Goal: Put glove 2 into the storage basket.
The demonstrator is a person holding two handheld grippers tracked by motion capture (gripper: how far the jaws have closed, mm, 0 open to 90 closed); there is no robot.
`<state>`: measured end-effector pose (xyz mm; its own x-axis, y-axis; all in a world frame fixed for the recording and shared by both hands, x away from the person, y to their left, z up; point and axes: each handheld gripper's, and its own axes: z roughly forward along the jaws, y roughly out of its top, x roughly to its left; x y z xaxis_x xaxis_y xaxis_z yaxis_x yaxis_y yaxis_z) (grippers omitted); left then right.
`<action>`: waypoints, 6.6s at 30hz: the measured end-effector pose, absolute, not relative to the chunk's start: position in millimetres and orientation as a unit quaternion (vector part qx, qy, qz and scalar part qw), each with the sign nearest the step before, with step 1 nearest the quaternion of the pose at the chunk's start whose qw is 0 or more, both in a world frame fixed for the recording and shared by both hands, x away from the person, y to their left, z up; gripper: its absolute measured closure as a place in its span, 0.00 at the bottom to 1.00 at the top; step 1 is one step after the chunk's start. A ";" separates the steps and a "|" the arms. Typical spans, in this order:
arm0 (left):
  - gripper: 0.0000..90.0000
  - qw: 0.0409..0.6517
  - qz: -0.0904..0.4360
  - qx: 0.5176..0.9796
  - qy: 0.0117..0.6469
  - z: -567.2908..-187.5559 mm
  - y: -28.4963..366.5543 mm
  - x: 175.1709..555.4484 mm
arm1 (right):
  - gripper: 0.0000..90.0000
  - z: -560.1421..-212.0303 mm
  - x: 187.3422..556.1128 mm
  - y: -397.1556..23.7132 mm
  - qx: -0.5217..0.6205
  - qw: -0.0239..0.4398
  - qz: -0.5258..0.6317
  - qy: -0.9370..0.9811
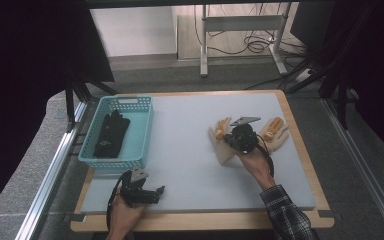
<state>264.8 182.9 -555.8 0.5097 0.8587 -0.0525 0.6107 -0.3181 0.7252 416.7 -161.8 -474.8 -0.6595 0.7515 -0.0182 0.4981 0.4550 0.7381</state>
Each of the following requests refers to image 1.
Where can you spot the grey foam mat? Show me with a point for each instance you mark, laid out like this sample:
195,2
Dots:
186,150

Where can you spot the black tripod stand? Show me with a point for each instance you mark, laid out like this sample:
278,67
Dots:
341,83
76,90

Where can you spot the dark curtain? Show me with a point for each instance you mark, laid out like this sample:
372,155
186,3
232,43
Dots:
380,66
30,83

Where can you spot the white metal desk frame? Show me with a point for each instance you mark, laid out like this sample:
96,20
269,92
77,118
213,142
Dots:
243,23

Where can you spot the aluminium rail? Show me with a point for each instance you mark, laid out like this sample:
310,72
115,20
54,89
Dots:
50,176
363,166

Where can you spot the beige knit glove orange fingers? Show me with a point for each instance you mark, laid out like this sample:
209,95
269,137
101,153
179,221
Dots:
278,133
221,150

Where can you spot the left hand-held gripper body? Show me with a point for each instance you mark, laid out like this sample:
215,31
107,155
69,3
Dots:
135,195

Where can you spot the person's left hand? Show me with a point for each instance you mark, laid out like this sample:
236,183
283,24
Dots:
125,216

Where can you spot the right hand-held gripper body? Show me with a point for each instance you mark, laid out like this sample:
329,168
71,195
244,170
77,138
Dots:
245,136

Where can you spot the teal plastic basket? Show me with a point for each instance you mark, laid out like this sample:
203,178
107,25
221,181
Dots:
140,133

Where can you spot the person's right hand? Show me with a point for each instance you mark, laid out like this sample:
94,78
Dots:
258,166

